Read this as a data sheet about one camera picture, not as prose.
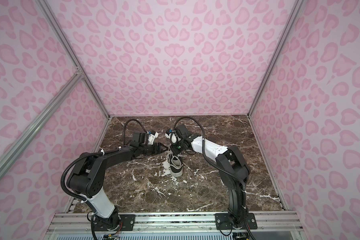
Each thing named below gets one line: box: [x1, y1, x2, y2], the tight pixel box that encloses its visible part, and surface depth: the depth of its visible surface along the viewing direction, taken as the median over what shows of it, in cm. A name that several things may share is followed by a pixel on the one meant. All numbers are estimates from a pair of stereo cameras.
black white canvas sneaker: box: [169, 154, 184, 177], surface depth 88 cm
